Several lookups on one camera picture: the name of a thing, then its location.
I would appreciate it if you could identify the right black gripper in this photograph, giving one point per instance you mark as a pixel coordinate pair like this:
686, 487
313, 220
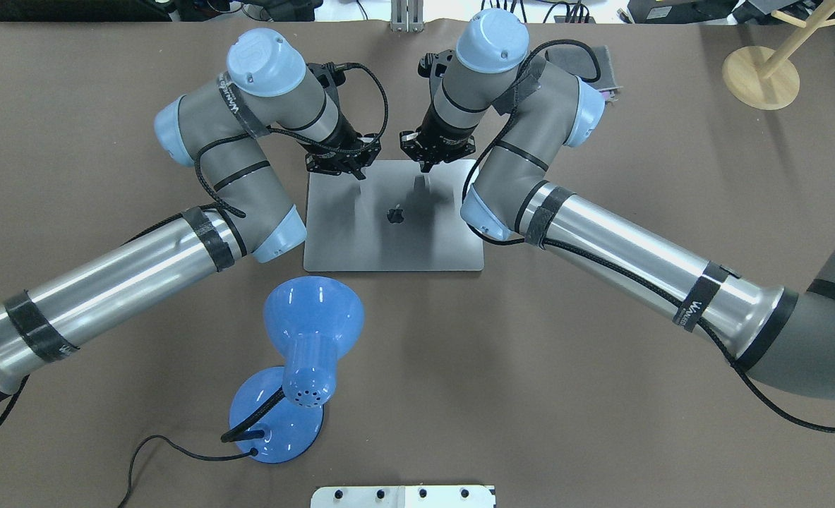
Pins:
440, 132

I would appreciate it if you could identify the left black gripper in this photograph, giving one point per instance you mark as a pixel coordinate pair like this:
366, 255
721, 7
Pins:
343, 136

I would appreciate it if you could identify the grey laptop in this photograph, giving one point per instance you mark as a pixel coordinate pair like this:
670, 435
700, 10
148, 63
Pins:
396, 219

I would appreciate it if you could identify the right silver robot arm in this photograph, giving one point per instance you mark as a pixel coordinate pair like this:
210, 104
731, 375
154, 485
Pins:
767, 334

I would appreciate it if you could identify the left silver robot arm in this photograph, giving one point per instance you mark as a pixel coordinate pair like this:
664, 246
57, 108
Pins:
266, 89

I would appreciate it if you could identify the blue desk lamp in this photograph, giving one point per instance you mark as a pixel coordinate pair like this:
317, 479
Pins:
278, 413

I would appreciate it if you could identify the wooden mug tree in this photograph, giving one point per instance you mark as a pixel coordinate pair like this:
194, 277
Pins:
765, 78

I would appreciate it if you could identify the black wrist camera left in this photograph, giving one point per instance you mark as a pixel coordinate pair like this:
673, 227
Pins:
328, 74

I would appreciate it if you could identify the aluminium frame post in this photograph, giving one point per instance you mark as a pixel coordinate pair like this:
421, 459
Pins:
407, 16

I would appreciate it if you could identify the white pedestal column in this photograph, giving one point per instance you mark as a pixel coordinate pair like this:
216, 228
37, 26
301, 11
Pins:
405, 496

